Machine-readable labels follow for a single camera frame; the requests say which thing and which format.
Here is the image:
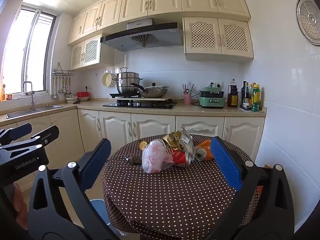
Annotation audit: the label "pink white plastic bag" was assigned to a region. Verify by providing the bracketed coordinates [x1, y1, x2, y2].
[142, 139, 175, 174]

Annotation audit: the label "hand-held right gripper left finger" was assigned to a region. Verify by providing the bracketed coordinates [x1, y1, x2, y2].
[27, 138, 120, 240]

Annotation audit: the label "pink utensil cup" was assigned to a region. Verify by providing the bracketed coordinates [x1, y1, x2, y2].
[182, 82, 197, 95]

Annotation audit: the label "person's left hand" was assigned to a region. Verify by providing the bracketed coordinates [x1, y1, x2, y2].
[13, 182, 28, 229]

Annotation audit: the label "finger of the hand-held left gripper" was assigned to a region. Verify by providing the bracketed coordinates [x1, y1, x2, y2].
[0, 123, 32, 145]
[15, 126, 60, 155]

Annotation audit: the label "round metal steamer plate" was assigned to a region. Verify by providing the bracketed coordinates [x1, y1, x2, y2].
[296, 0, 320, 46]

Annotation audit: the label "metal sink faucet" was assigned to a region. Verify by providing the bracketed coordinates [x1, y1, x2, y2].
[22, 81, 37, 112]

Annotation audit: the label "steel steamer pot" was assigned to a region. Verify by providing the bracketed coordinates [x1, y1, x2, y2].
[112, 67, 143, 94]

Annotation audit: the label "crushed red can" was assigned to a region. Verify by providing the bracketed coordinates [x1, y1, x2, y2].
[166, 148, 194, 167]

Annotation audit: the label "dark sauce bottle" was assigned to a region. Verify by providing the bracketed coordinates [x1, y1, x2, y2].
[244, 82, 252, 111]
[240, 81, 248, 109]

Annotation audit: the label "wide lattice door cabinet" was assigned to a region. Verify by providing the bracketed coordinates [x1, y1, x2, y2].
[182, 17, 254, 63]

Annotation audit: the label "round table with dotted cloth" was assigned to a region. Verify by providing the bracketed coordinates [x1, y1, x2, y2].
[102, 134, 260, 240]

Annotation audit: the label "wall utensil rack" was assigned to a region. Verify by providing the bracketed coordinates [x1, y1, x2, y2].
[52, 62, 75, 77]

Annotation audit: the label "cream lower cabinets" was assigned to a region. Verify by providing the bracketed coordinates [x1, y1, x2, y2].
[0, 109, 266, 188]

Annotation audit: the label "hanging metal ladle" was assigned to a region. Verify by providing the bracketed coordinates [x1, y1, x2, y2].
[51, 76, 58, 99]

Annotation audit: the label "steel wok with lid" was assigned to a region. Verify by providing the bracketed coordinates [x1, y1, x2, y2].
[129, 82, 170, 98]

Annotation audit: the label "cream round colander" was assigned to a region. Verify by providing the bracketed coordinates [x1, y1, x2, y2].
[102, 72, 117, 88]

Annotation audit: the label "green yellow bottle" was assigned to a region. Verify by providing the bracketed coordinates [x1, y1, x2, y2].
[251, 84, 261, 112]

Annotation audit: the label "kitchen window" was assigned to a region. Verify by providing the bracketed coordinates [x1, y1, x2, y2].
[0, 4, 59, 98]

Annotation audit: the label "gold snack wrapper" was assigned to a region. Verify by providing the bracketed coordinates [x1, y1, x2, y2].
[162, 134, 184, 150]

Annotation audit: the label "black induction cooker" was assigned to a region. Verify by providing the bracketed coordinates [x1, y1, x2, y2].
[109, 92, 140, 98]

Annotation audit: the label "large soy sauce bottle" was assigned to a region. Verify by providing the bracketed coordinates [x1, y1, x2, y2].
[227, 78, 239, 108]

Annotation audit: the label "steel kitchen sink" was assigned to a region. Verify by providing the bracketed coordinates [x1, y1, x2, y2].
[6, 104, 63, 119]

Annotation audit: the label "black gas stove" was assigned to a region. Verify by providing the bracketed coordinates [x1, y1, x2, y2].
[102, 99, 177, 110]

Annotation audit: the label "light blue trash bin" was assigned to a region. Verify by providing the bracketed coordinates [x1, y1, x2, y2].
[89, 198, 125, 238]

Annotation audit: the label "beige kitchen countertop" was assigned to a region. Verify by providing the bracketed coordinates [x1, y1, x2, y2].
[0, 97, 267, 128]

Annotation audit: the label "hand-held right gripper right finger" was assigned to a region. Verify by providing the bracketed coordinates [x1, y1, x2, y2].
[205, 136, 295, 240]

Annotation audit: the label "crushed orange can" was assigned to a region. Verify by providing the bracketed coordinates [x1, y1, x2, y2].
[195, 140, 215, 161]

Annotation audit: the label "green electric cooker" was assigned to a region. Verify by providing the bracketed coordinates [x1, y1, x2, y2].
[199, 87, 227, 109]

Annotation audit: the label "grey range hood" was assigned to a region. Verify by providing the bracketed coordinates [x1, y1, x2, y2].
[100, 18, 184, 52]

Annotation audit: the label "pale cutting board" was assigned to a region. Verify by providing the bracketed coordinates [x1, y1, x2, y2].
[115, 96, 167, 102]

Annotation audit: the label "small lattice door cabinet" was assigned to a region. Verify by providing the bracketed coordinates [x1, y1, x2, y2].
[69, 34, 103, 71]

